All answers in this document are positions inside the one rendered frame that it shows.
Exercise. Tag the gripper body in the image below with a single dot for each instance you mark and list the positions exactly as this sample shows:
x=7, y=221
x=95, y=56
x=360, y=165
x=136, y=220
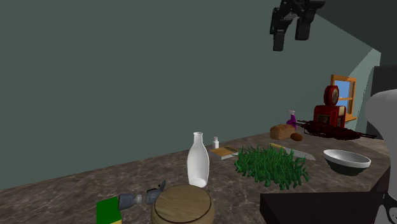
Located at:
x=302, y=5

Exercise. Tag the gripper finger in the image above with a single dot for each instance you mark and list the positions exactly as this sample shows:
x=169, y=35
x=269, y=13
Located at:
x=303, y=29
x=279, y=31

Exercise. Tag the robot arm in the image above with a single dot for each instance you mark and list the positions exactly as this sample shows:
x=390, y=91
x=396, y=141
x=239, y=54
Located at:
x=380, y=114

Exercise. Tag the red round clock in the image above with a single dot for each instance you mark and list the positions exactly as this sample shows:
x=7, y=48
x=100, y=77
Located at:
x=331, y=95

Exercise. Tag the orange-framed window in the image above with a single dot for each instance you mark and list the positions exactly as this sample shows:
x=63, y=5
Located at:
x=347, y=90

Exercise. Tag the purple spray bottle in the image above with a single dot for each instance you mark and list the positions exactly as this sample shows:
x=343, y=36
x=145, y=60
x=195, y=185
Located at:
x=291, y=119

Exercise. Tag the red toaster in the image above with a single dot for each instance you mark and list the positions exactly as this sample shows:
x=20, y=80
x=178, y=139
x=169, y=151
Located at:
x=328, y=116

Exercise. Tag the brown bread loaf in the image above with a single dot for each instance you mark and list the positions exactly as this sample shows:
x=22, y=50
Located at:
x=280, y=131

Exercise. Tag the brown potato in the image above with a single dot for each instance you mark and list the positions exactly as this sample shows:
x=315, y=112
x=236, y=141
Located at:
x=296, y=137

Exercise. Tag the small white bottle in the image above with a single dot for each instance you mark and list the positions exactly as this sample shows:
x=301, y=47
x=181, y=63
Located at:
x=215, y=143

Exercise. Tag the yellow and white book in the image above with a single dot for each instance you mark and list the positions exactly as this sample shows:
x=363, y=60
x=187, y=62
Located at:
x=224, y=152

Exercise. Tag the green grass plant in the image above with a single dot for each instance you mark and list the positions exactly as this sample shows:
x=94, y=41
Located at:
x=271, y=166

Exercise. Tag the white and black bowl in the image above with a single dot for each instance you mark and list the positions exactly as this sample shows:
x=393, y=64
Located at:
x=345, y=161

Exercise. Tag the white bottle vase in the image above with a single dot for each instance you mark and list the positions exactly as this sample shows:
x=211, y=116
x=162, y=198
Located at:
x=198, y=161

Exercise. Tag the round wooden box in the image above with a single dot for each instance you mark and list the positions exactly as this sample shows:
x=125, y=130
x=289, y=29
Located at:
x=183, y=206

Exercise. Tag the grey tube tool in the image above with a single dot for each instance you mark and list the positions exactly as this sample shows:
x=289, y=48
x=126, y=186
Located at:
x=133, y=200

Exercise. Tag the green and yellow box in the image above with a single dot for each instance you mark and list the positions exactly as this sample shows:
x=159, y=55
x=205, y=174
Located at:
x=107, y=212

